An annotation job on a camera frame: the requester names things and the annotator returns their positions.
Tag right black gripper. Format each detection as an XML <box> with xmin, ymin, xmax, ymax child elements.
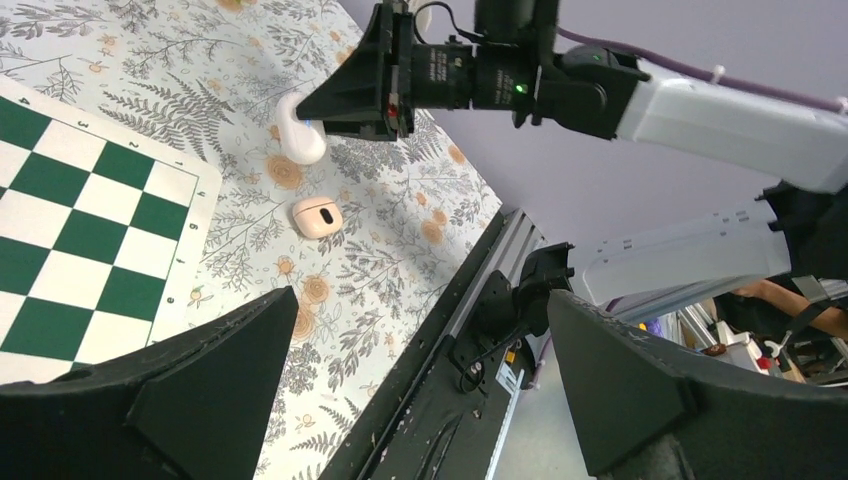
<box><xmin>295</xmin><ymin>1</ymin><xmax>560</xmax><ymax>141</ymax></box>

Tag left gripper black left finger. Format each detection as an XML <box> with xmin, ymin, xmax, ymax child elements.
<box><xmin>1</xmin><ymin>287</ymin><xmax>299</xmax><ymax>479</ymax></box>

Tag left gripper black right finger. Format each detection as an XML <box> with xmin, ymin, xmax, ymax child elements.
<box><xmin>547</xmin><ymin>290</ymin><xmax>847</xmax><ymax>479</ymax></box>

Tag white earbud case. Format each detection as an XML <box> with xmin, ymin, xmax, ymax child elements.
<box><xmin>275</xmin><ymin>92</ymin><xmax>328</xmax><ymax>165</ymax></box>

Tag beige earbud charging case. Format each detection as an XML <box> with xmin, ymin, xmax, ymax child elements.
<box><xmin>292</xmin><ymin>197</ymin><xmax>343</xmax><ymax>240</ymax></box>

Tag floral patterned table mat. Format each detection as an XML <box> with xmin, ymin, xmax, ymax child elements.
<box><xmin>1</xmin><ymin>1</ymin><xmax>500</xmax><ymax>479</ymax></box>

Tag green white chessboard mat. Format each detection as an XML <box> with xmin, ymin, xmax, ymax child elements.
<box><xmin>1</xmin><ymin>78</ymin><xmax>222</xmax><ymax>384</ymax></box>

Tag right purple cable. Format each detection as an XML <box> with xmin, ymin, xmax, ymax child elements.
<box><xmin>556</xmin><ymin>25</ymin><xmax>848</xmax><ymax>115</ymax></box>

